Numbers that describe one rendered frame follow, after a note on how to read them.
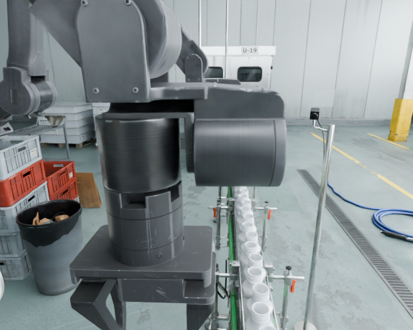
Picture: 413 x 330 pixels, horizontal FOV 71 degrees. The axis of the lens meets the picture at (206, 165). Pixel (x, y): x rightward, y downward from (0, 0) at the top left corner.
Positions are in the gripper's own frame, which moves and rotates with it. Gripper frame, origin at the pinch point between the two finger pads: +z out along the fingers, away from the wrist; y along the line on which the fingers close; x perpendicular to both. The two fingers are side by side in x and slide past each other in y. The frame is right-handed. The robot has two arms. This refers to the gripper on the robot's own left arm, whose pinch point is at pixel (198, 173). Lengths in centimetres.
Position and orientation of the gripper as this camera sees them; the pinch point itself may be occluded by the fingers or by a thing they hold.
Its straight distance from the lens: 68.6
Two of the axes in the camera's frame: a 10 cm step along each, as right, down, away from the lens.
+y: -10.0, 0.0, 0.7
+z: 0.2, 9.6, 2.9
